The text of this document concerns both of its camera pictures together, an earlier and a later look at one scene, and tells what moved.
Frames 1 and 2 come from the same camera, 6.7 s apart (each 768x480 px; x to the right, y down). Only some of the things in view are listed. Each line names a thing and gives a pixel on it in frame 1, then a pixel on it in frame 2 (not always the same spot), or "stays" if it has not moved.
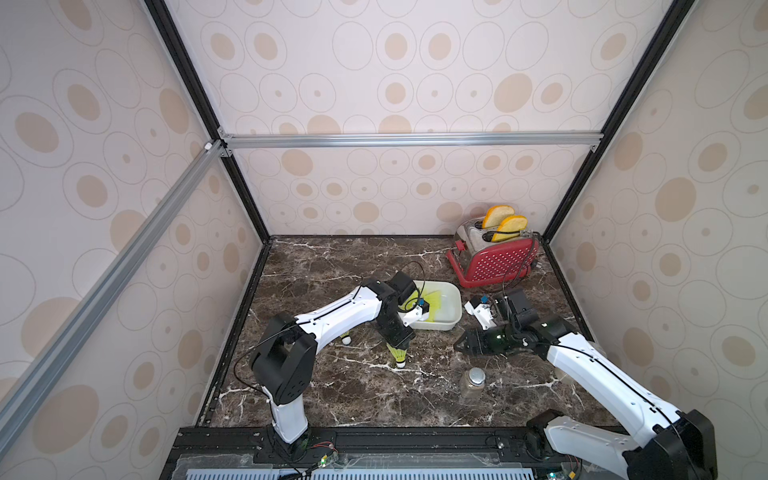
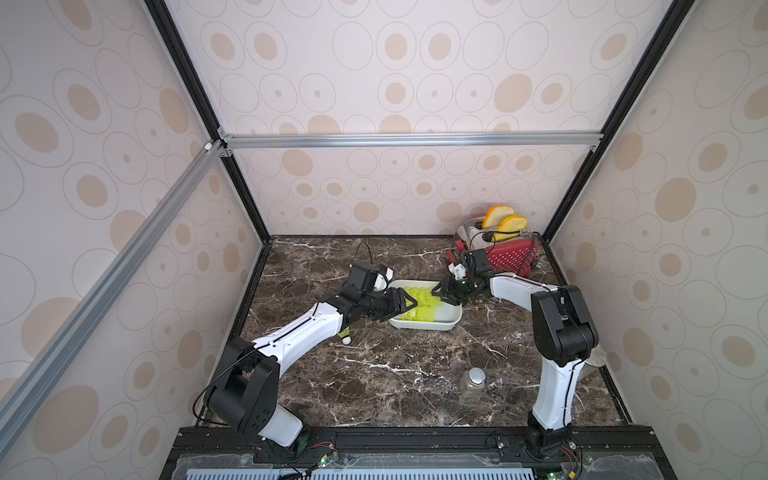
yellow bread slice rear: x=496 y=215 stays
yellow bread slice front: x=513 y=223 stays
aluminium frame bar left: x=24 y=393 stays
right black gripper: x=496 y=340 -> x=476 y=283
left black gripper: x=399 y=340 -> x=394 y=303
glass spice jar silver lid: x=473 y=382 stays
